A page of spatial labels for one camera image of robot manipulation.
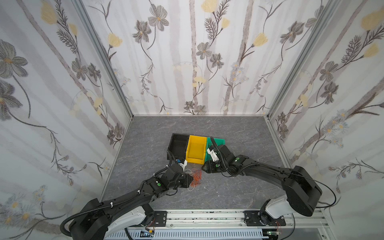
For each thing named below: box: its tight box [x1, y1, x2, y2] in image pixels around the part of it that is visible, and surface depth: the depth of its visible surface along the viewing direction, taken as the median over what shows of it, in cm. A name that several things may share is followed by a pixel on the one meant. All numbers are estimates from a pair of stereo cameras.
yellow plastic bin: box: [185, 135, 207, 165], surface depth 97 cm
